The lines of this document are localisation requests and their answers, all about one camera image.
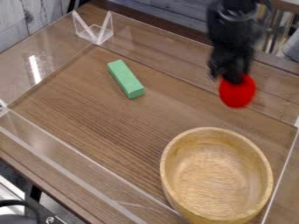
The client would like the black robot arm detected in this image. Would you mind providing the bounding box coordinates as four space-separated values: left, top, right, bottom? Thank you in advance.
207 0 273 85

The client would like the clear acrylic tray enclosure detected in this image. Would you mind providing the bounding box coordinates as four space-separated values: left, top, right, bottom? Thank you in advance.
0 6 299 224

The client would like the round wooden bowl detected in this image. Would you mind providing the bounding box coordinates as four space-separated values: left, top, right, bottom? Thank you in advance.
160 127 274 224

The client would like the green rectangular block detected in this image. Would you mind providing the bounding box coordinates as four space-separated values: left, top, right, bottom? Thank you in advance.
107 59 146 99

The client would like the red toy strawberry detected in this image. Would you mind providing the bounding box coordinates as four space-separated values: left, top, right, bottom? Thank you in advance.
219 73 257 109

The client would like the gold metal chair frame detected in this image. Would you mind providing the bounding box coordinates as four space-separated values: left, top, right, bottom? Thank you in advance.
258 0 299 54

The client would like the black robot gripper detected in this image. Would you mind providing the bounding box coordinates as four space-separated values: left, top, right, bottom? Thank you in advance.
208 41 255 85

